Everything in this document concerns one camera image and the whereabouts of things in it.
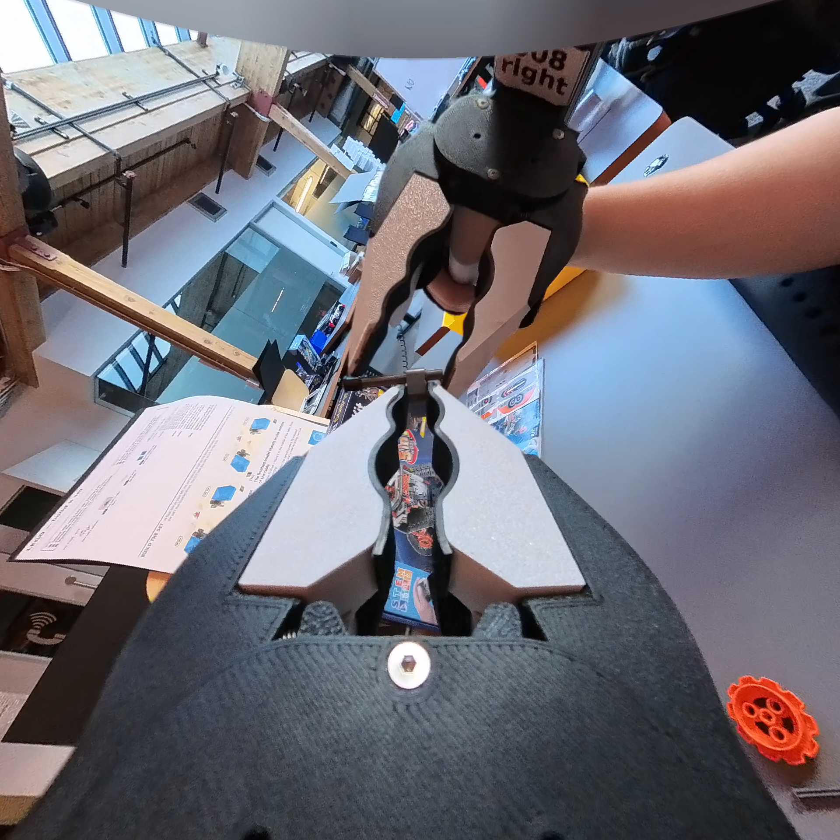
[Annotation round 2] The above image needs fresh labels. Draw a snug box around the yellow plastic bin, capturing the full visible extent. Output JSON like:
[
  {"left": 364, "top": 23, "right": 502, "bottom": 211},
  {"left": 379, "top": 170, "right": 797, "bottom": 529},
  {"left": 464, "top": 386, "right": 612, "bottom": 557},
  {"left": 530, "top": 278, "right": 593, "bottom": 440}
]
[{"left": 420, "top": 262, "right": 592, "bottom": 355}]

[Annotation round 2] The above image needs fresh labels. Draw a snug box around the white printed sheet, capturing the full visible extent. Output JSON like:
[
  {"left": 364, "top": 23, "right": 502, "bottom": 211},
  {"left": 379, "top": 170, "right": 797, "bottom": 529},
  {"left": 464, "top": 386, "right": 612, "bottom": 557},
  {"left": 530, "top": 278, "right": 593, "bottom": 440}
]
[{"left": 12, "top": 395, "right": 330, "bottom": 573}]

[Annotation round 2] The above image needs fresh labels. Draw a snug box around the grey desk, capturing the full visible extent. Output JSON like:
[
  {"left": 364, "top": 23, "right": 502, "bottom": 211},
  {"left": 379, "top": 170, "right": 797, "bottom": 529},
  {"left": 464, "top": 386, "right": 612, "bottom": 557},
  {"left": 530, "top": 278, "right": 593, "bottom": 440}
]
[{"left": 459, "top": 269, "right": 840, "bottom": 840}]

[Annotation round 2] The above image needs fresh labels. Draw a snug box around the orange toothed sprocket wheel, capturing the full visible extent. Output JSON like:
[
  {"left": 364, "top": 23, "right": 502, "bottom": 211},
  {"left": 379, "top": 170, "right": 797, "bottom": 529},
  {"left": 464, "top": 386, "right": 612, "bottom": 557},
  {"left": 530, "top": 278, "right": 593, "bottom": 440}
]
[{"left": 726, "top": 675, "right": 822, "bottom": 767}]

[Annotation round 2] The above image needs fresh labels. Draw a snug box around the black perforated chair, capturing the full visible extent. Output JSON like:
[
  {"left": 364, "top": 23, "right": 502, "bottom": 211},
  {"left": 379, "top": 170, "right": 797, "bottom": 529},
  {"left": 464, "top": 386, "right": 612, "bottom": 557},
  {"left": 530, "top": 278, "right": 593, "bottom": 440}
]
[{"left": 727, "top": 262, "right": 840, "bottom": 434}]

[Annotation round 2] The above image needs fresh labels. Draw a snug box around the grey beam axle assembly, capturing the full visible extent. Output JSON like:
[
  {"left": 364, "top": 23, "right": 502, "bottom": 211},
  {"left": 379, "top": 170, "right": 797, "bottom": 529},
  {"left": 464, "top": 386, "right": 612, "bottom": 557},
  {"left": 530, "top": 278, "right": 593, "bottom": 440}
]
[{"left": 343, "top": 369, "right": 445, "bottom": 421}]

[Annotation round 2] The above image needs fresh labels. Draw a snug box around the brown-edged neighbouring desk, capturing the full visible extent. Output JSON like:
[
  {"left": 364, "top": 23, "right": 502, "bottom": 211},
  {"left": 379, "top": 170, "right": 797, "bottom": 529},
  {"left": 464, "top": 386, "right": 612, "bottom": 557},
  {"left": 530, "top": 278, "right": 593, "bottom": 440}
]
[{"left": 570, "top": 59, "right": 675, "bottom": 186}]

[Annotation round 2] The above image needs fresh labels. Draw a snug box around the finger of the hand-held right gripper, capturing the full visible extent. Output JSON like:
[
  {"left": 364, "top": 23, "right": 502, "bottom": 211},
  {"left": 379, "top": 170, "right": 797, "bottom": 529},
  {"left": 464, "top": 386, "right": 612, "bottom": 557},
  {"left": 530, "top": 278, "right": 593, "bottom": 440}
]
[
  {"left": 445, "top": 222, "right": 552, "bottom": 396},
  {"left": 343, "top": 172, "right": 455, "bottom": 383}
]

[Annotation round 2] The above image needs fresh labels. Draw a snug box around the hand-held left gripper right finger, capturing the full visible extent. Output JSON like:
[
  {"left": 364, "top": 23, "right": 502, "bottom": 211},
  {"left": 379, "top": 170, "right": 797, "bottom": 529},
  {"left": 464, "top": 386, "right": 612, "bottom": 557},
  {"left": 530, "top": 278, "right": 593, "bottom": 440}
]
[{"left": 428, "top": 385, "right": 587, "bottom": 635}]

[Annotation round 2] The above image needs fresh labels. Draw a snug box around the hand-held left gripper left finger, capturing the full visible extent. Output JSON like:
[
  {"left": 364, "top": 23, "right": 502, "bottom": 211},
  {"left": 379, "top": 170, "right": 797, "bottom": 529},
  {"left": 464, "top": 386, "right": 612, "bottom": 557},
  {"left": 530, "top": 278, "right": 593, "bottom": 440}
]
[{"left": 238, "top": 385, "right": 406, "bottom": 635}]

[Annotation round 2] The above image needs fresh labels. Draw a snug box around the person's right forearm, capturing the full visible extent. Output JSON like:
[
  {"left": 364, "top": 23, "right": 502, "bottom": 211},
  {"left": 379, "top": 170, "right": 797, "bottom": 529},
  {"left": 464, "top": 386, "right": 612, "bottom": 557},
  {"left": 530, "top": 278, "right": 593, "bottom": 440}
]
[{"left": 570, "top": 105, "right": 840, "bottom": 282}]

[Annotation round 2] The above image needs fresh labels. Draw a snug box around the blue toy robot box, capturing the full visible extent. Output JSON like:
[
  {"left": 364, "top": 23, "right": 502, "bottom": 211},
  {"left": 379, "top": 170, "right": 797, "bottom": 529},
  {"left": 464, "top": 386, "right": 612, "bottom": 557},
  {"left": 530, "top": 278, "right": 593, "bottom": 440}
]
[{"left": 327, "top": 382, "right": 455, "bottom": 635}]

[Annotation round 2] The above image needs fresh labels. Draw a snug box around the silver laptop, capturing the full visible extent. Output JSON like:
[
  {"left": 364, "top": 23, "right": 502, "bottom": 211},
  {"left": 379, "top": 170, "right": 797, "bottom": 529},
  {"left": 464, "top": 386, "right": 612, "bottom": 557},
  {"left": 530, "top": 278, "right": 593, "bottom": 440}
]
[{"left": 604, "top": 116, "right": 737, "bottom": 189}]

